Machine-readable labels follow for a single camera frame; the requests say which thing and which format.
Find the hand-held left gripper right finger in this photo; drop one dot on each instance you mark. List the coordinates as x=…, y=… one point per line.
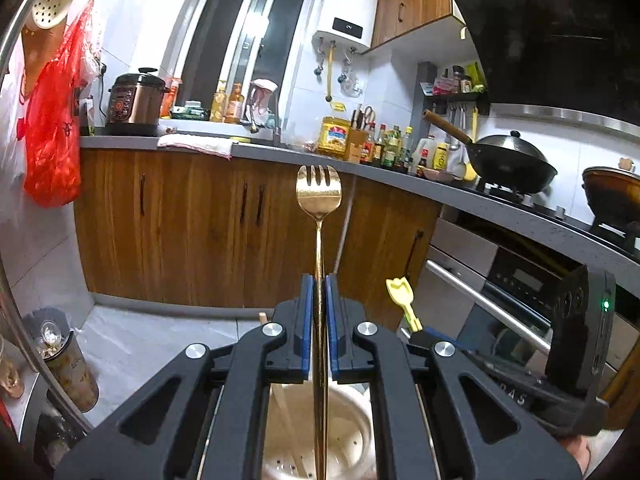
x=333, y=330

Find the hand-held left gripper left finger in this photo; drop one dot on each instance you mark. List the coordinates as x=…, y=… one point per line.
x=307, y=330

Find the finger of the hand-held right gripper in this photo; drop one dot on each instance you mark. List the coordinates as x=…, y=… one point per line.
x=450, y=341

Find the yellow tulip-shaped plastic fork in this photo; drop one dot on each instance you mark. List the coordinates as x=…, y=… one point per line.
x=397, y=292

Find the cream ceramic utensil holder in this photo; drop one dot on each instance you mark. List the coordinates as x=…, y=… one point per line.
x=345, y=435

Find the gold fork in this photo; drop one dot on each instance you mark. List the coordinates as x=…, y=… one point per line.
x=318, y=195

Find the built-in oven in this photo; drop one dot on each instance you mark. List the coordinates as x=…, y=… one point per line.
x=510, y=280

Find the black gas stove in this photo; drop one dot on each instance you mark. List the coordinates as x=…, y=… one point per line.
x=550, y=206

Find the brown cooking pot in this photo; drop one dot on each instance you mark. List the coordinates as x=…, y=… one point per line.
x=612, y=190

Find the wooden base cabinets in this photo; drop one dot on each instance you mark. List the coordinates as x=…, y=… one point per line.
x=190, y=230

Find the wooden knife block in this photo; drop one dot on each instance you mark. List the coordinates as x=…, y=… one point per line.
x=356, y=145

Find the row of condiment bottles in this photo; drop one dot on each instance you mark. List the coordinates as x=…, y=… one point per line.
x=395, y=152

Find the yellow oil jug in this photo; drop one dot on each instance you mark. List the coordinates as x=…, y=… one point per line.
x=334, y=140

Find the white kitchen towel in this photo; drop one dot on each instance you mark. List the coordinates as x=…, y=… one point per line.
x=195, y=144

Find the brown printed bin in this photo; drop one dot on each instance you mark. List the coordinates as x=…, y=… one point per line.
x=75, y=375

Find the orange oil bottle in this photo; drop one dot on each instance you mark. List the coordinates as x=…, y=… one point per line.
x=234, y=105

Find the white and pink jug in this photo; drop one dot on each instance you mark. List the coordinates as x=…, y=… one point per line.
x=262, y=97

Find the yellow oil bottle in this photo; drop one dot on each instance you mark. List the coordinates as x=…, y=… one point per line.
x=218, y=102

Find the green box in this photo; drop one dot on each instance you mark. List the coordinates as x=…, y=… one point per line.
x=190, y=111

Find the electric pressure cooker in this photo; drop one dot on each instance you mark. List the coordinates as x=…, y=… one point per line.
x=132, y=105

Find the black range hood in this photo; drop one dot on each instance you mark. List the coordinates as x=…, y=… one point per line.
x=560, y=40

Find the kitchen window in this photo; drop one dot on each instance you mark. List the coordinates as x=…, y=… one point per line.
x=240, y=35

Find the red plastic bag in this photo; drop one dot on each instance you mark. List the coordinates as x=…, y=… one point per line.
x=52, y=135

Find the white water heater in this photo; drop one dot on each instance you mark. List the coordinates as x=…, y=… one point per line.
x=347, y=5

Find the white plastic bag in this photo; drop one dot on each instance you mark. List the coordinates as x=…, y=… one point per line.
x=10, y=150

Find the black wall spice rack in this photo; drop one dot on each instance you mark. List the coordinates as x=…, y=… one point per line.
x=452, y=92

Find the wooden wall cabinet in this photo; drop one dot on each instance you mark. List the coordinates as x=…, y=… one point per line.
x=415, y=0

